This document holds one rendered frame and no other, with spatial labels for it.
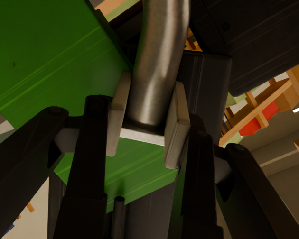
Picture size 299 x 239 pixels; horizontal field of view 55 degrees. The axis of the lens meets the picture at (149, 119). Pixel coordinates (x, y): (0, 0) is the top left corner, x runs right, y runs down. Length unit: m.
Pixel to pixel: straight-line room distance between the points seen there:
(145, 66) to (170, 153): 0.06
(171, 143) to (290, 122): 9.52
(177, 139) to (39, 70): 0.13
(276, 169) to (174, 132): 7.68
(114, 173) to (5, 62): 0.13
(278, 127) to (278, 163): 2.13
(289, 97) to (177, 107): 4.06
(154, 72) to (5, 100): 0.13
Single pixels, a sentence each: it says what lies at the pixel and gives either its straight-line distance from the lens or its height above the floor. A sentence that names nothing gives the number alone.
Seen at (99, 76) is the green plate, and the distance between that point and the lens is 0.23.
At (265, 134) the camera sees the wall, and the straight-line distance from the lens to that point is 9.66.
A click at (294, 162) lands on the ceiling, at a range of 7.81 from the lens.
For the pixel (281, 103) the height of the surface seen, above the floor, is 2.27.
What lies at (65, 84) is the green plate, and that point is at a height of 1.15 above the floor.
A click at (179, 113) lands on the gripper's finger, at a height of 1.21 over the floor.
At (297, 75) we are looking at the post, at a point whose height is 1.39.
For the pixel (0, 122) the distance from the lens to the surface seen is 0.43.
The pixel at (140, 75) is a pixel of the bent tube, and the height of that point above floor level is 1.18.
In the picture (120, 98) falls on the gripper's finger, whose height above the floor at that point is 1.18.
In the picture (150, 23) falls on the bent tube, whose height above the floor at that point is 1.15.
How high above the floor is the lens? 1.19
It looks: 6 degrees up
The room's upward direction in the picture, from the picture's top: 149 degrees clockwise
